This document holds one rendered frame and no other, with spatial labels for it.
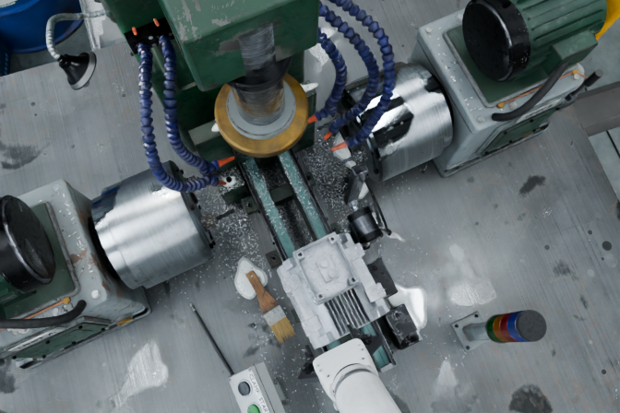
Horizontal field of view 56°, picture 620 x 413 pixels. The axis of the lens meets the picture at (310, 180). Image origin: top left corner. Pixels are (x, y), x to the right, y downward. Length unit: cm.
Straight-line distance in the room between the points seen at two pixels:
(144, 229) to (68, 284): 18
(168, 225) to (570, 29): 92
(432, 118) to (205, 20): 71
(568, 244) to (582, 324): 21
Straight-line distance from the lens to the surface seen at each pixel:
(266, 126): 108
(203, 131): 132
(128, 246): 128
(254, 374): 128
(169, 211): 126
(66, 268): 129
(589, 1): 134
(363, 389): 96
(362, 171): 117
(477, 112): 136
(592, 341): 173
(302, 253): 123
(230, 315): 157
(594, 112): 282
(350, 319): 126
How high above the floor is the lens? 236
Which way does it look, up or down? 74 degrees down
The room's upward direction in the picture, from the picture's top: 2 degrees clockwise
